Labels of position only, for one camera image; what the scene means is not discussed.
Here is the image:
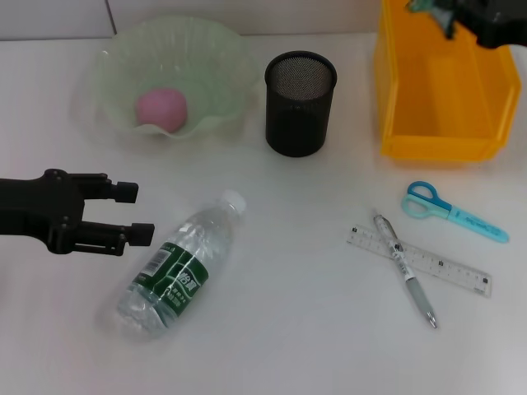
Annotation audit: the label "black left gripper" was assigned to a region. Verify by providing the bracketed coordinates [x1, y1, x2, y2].
[0, 168, 156, 258]

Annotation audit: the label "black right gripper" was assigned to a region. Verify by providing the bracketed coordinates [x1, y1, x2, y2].
[451, 0, 527, 49]

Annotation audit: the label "green plastic wrapper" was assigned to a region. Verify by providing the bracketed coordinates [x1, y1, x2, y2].
[406, 0, 458, 40]

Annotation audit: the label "clear water bottle green label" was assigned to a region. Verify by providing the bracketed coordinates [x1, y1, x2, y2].
[117, 189, 247, 341]

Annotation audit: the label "pink toy peach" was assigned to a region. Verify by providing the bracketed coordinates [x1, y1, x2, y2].
[134, 86, 189, 134]

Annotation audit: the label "blue scissors with sheath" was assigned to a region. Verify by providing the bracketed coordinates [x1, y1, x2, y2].
[401, 180, 511, 244]

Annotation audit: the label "transparent plastic ruler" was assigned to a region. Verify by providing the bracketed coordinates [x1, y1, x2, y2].
[346, 224, 493, 299]

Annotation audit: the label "grey clear ballpoint pen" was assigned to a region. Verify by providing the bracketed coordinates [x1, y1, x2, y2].
[371, 208, 439, 329]

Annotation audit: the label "translucent green fruit bowl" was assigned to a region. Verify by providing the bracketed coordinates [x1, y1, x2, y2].
[80, 15, 257, 156]

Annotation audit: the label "black mesh pen holder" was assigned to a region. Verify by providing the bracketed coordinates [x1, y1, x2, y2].
[263, 50, 338, 158]

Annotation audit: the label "yellow plastic bin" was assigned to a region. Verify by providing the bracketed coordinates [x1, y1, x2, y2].
[373, 0, 523, 161]

